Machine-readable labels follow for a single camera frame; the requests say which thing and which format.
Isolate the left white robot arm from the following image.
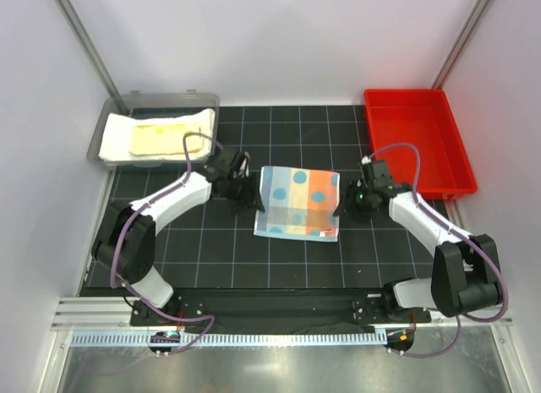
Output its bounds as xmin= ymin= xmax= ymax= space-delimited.
xmin=91 ymin=146 xmax=265 ymax=325

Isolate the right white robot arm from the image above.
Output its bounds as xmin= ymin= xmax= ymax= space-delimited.
xmin=334 ymin=157 xmax=508 ymax=322

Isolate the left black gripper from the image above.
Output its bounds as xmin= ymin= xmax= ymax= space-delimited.
xmin=225 ymin=172 xmax=265 ymax=216

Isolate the white pink towel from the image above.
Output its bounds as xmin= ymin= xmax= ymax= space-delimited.
xmin=99 ymin=109 xmax=215 ymax=161

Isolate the aluminium front rail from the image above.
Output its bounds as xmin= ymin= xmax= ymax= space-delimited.
xmin=51 ymin=297 xmax=513 ymax=330

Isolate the slotted cable duct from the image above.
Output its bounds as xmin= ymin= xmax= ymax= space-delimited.
xmin=70 ymin=329 xmax=387 ymax=349

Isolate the yellow patterned towel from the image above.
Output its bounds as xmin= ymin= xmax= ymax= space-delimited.
xmin=128 ymin=123 xmax=204 ymax=156

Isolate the red plastic bin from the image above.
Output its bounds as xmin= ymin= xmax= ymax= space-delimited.
xmin=363 ymin=89 xmax=478 ymax=200

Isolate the left aluminium frame post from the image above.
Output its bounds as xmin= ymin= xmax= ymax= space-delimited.
xmin=54 ymin=0 xmax=129 ymax=115

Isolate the aluminium frame post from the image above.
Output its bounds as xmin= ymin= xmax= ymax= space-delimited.
xmin=431 ymin=0 xmax=495 ymax=90
xmin=54 ymin=0 xmax=129 ymax=115

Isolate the right aluminium frame post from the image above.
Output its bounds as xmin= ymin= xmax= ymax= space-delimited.
xmin=431 ymin=0 xmax=495 ymax=90

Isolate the blue patterned towel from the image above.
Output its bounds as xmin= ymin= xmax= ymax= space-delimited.
xmin=254 ymin=166 xmax=341 ymax=243

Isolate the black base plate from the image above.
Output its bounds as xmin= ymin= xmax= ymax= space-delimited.
xmin=128 ymin=287 xmax=432 ymax=336

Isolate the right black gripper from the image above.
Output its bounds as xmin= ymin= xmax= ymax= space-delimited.
xmin=334 ymin=179 xmax=374 ymax=224

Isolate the clear plastic bin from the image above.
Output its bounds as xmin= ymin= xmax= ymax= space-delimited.
xmin=86 ymin=90 xmax=220 ymax=170

